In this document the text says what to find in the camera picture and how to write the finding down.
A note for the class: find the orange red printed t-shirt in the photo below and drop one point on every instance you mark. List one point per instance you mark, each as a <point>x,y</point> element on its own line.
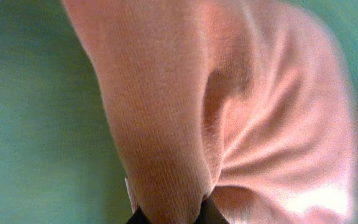
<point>244,102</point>

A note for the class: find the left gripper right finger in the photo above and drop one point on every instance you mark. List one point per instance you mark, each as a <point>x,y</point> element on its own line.
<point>209,213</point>

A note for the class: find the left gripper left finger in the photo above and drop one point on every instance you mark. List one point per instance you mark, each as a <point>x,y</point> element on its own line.
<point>138,217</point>

